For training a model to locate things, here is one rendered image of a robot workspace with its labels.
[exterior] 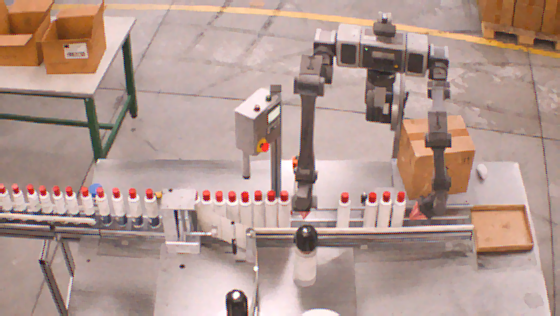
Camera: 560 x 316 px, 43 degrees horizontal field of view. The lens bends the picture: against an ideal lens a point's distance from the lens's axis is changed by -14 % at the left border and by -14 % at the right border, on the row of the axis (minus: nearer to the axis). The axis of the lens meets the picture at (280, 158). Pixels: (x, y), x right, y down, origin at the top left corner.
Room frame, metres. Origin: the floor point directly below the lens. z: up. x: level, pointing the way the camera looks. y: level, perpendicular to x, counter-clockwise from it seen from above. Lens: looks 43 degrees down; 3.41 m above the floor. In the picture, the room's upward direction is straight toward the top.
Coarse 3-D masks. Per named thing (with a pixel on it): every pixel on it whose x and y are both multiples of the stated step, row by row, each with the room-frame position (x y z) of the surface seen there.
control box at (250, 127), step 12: (252, 96) 2.43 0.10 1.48; (264, 96) 2.43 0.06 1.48; (276, 96) 2.43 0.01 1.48; (240, 108) 2.36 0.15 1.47; (252, 108) 2.36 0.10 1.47; (264, 108) 2.36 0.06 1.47; (240, 120) 2.33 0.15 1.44; (252, 120) 2.30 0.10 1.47; (264, 120) 2.34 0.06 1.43; (240, 132) 2.33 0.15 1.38; (252, 132) 2.30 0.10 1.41; (264, 132) 2.34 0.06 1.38; (276, 132) 2.40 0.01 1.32; (240, 144) 2.34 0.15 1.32; (252, 144) 2.30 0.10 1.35
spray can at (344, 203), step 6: (342, 198) 2.28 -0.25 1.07; (348, 198) 2.29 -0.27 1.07; (342, 204) 2.28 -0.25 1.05; (348, 204) 2.28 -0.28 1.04; (342, 210) 2.27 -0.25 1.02; (348, 210) 2.28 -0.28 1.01; (342, 216) 2.27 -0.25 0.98; (348, 216) 2.28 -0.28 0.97; (342, 222) 2.27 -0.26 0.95; (336, 228) 2.29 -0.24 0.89
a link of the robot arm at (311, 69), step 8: (304, 56) 2.38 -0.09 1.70; (312, 56) 2.39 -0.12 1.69; (304, 64) 2.35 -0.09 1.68; (312, 64) 2.35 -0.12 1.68; (320, 64) 2.35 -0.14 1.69; (304, 72) 2.32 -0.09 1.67; (312, 72) 2.32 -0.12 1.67; (320, 72) 2.33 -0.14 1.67; (328, 72) 2.59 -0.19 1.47; (304, 80) 2.30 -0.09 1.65; (312, 80) 2.29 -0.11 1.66; (328, 80) 2.59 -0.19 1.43; (304, 88) 2.29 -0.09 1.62; (312, 88) 2.29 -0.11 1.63
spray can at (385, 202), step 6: (384, 192) 2.30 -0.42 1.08; (384, 198) 2.28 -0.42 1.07; (384, 204) 2.28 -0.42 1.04; (390, 204) 2.28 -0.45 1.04; (378, 210) 2.30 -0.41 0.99; (384, 210) 2.27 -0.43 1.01; (378, 216) 2.29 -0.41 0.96; (384, 216) 2.27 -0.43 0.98; (378, 222) 2.28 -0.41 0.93; (384, 222) 2.27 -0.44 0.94
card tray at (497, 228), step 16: (480, 208) 2.42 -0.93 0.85; (496, 208) 2.42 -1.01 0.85; (512, 208) 2.42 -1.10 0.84; (480, 224) 2.33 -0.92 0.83; (496, 224) 2.33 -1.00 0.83; (512, 224) 2.32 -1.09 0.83; (528, 224) 2.30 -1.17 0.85; (480, 240) 2.24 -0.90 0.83; (496, 240) 2.23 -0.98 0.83; (512, 240) 2.22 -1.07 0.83; (528, 240) 2.22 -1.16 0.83
